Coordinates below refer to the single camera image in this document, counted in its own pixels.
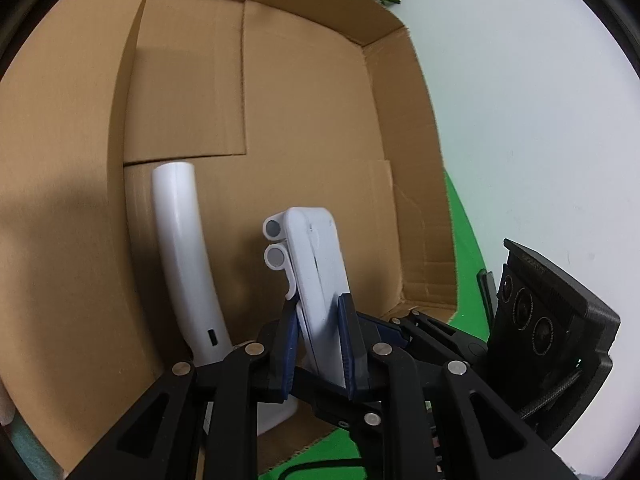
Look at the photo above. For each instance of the white hair dryer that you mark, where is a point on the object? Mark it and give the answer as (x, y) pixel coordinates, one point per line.
(186, 264)

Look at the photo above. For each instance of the white device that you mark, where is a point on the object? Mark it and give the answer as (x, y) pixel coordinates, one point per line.
(304, 245)

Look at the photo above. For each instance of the large cardboard box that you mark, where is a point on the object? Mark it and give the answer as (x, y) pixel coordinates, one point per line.
(279, 104)

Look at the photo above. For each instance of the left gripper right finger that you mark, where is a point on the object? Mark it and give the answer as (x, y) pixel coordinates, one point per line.
(418, 410)

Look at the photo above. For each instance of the cardboard divider piece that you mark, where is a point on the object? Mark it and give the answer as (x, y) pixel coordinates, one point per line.
(75, 350)

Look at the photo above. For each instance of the green table cloth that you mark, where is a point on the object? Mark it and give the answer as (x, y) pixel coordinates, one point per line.
(470, 317)

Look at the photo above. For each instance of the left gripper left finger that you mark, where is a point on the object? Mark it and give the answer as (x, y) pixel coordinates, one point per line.
(201, 423)

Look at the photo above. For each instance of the pig plush toy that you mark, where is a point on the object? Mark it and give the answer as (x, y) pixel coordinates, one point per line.
(34, 455)

